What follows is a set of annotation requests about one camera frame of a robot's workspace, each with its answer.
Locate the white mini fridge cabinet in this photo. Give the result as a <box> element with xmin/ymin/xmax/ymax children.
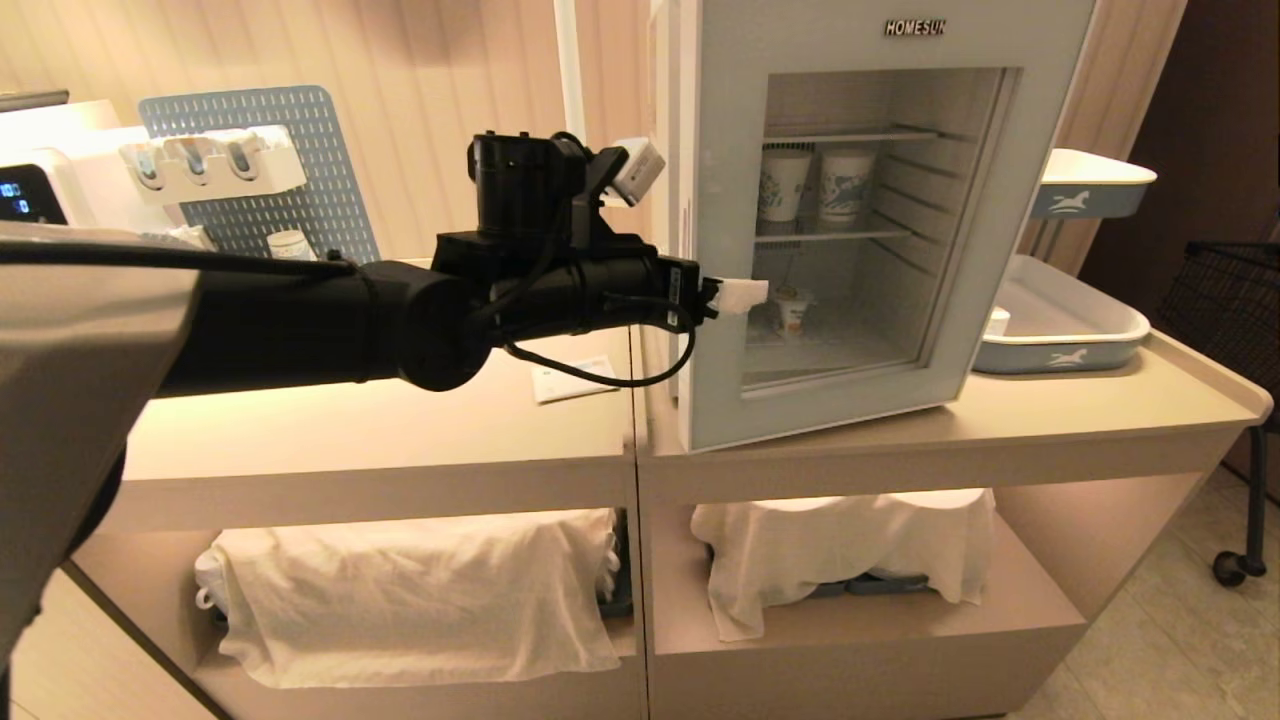
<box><xmin>648</xmin><ymin>0</ymin><xmax>1021</xmax><ymax>401</ymax></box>

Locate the small yogurt cup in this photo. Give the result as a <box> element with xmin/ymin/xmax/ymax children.
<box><xmin>775</xmin><ymin>287</ymin><xmax>813</xmax><ymax>338</ymax></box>

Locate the printed paper cup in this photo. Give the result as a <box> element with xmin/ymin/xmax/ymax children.
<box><xmin>760</xmin><ymin>150</ymin><xmax>813</xmax><ymax>223</ymax></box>
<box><xmin>818</xmin><ymin>148</ymin><xmax>878</xmax><ymax>223</ymax></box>

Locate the flat white sachet packet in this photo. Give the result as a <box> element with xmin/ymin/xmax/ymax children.
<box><xmin>532</xmin><ymin>355</ymin><xmax>621</xmax><ymax>404</ymax></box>

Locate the white support pole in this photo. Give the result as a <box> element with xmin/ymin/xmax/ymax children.
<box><xmin>555</xmin><ymin>0</ymin><xmax>593</xmax><ymax>141</ymax></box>

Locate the small white cloth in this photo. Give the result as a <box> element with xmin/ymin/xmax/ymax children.
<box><xmin>690</xmin><ymin>488</ymin><xmax>998</xmax><ymax>642</ymax></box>

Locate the beige counter cabinet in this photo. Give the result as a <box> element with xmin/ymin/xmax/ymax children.
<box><xmin>60</xmin><ymin>250</ymin><xmax>646</xmax><ymax>720</ymax></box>

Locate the dark blue tray stack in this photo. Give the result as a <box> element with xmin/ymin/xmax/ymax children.
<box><xmin>805</xmin><ymin>570</ymin><xmax>931</xmax><ymax>598</ymax></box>

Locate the blue white horse tray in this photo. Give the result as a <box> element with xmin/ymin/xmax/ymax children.
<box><xmin>1030</xmin><ymin>148</ymin><xmax>1158</xmax><ymax>221</ymax></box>
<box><xmin>972</xmin><ymin>253</ymin><xmax>1152</xmax><ymax>375</ymax></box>

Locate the blue grey pegboard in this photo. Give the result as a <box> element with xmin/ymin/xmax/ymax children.
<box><xmin>138</xmin><ymin>85</ymin><xmax>381</xmax><ymax>263</ymax></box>

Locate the large white cloth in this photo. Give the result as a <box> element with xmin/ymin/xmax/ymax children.
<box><xmin>200</xmin><ymin>507</ymin><xmax>623</xmax><ymax>689</ymax></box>

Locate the white capsule holder shelf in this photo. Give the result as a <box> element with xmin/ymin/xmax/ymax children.
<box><xmin>120</xmin><ymin>125</ymin><xmax>308</xmax><ymax>206</ymax></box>

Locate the white mugs stack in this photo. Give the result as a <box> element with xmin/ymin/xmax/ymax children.
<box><xmin>195</xmin><ymin>550</ymin><xmax>226</xmax><ymax>611</ymax></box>

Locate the white water dispenser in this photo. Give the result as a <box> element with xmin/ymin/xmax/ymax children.
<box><xmin>0</xmin><ymin>100</ymin><xmax>151</xmax><ymax>229</ymax></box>

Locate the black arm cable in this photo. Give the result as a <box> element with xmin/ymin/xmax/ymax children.
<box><xmin>505</xmin><ymin>318</ymin><xmax>697</xmax><ymax>390</ymax></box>

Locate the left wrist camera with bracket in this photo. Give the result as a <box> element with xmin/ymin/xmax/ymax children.
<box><xmin>585</xmin><ymin>138</ymin><xmax>667</xmax><ymax>251</ymax></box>

